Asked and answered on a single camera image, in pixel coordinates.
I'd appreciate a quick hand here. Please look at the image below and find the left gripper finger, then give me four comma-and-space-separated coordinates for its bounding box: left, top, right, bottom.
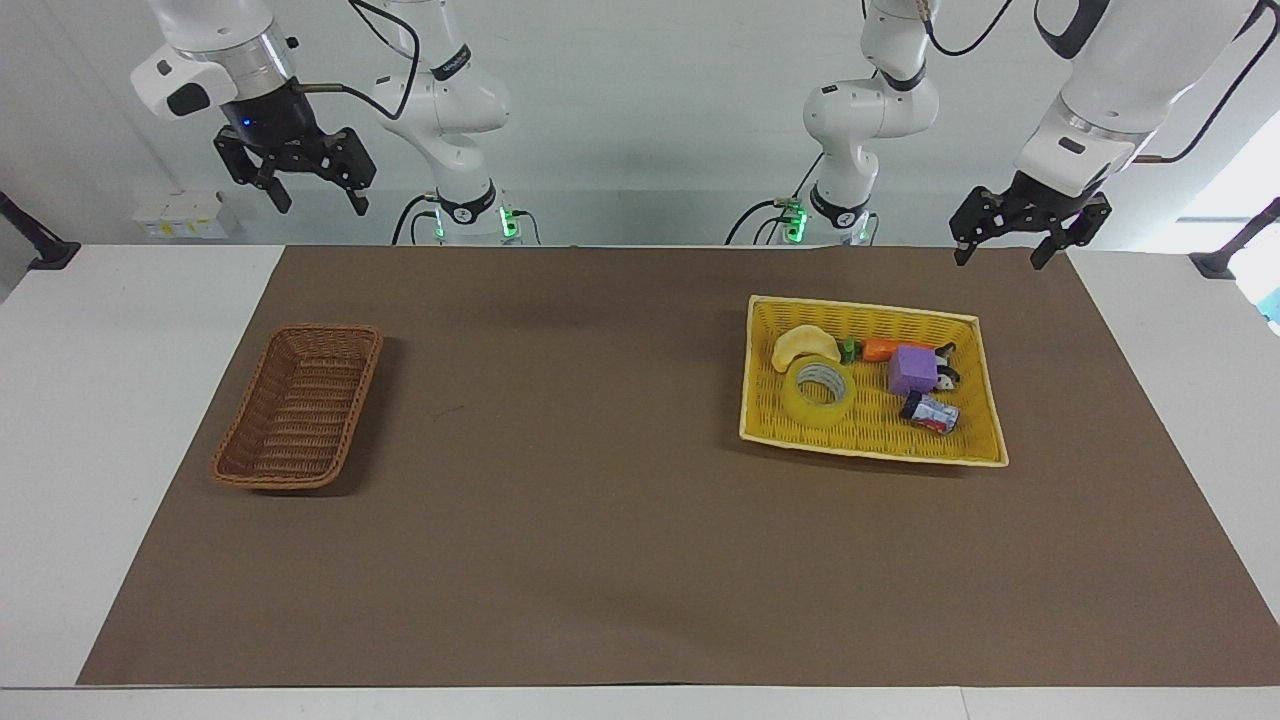
949, 186, 1013, 267
1030, 196, 1114, 271

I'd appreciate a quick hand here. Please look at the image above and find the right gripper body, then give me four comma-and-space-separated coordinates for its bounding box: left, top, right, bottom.
218, 80, 346, 161

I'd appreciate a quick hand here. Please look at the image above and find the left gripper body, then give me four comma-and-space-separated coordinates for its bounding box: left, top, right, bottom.
1003, 168, 1109, 223

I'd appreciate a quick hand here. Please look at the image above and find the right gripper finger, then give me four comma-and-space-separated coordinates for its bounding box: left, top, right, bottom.
285, 127, 379, 217
213, 133, 294, 215

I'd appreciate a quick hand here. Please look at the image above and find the brown wicker basket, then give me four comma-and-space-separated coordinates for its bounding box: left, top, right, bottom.
210, 322, 385, 492

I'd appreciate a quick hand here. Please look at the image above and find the yellow wicker basket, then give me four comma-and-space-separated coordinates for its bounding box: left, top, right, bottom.
738, 293, 1010, 469

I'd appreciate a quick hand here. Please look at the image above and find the clear tape roll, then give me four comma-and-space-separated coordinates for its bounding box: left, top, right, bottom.
783, 355, 858, 430

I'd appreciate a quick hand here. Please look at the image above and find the white box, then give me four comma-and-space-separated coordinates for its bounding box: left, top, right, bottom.
132, 191, 242, 240

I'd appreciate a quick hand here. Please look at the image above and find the black stand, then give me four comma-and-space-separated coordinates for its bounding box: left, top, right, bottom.
0, 190, 82, 272
1188, 196, 1280, 280

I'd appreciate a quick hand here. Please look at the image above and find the orange toy carrot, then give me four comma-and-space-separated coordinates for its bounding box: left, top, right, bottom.
838, 337, 937, 365

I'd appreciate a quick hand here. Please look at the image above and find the purple cube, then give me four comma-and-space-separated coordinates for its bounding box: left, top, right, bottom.
887, 343, 942, 398

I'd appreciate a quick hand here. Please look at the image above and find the small printed can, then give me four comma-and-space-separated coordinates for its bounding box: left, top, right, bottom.
899, 390, 962, 436

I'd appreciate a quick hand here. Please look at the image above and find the yellow toy banana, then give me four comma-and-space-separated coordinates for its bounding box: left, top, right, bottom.
771, 325, 844, 374

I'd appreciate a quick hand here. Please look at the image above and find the black cable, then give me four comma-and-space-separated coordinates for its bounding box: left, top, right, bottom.
295, 0, 423, 122
922, 0, 1016, 58
1135, 8, 1280, 165
390, 193, 443, 247
725, 150, 827, 247

